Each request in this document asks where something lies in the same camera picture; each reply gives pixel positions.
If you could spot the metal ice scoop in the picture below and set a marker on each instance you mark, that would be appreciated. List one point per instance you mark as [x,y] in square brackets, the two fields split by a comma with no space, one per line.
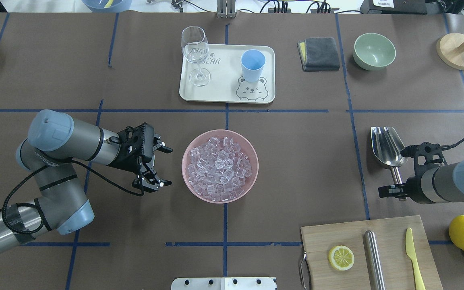
[387,146]

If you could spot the wooden cup tree stand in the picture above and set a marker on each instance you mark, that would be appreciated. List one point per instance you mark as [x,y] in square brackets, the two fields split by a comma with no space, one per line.
[450,49]

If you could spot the blue bowl on desk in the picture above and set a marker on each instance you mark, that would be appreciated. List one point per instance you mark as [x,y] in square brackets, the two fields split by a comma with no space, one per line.
[98,6]

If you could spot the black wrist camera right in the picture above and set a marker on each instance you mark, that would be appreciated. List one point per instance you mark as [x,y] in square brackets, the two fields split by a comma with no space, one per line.
[426,156]

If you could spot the steel rod on board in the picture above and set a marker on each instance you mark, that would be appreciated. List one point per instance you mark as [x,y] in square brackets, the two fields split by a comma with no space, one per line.
[373,261]

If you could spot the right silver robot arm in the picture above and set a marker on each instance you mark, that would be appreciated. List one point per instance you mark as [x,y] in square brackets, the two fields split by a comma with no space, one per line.
[444,184]

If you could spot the aluminium frame post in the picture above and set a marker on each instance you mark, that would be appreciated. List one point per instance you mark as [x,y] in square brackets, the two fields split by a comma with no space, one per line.
[226,9]

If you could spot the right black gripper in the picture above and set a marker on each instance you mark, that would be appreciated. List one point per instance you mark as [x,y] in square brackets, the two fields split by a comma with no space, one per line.
[414,194]

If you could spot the clear ice cubes pile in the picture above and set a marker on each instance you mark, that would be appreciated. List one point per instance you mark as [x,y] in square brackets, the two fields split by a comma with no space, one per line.
[218,169]

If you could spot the cream bear tray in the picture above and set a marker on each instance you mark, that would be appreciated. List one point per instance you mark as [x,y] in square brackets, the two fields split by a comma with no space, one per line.
[227,83]

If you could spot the yellow fork in bowl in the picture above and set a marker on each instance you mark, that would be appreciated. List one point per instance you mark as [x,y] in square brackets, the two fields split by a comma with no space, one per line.
[108,4]

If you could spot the blue plastic cup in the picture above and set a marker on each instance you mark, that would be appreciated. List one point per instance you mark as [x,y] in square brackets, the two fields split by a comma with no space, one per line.
[252,62]

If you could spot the clear wine glass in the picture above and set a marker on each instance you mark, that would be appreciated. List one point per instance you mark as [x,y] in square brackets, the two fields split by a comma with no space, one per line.
[195,49]

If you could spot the grey folded cloth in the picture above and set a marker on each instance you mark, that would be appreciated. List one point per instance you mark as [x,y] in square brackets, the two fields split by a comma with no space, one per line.
[319,54]

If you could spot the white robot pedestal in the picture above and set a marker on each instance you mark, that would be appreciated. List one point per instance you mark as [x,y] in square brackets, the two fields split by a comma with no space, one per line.
[225,283]

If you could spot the green ceramic bowl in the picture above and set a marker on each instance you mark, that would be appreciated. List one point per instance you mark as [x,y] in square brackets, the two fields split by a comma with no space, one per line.
[373,51]

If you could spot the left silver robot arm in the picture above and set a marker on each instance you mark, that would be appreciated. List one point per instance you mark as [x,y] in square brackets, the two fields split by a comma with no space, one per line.
[55,142]

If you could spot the yellow plastic knife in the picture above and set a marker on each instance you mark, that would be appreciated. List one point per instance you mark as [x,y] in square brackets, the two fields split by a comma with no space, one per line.
[411,253]

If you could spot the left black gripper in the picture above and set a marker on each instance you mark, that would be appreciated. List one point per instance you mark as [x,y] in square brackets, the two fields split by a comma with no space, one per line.
[128,162]

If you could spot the pink bowl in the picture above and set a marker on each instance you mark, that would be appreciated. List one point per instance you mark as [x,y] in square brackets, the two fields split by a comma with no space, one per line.
[245,144]

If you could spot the lemon half slice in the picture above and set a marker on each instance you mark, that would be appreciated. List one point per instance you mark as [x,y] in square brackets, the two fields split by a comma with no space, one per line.
[341,258]

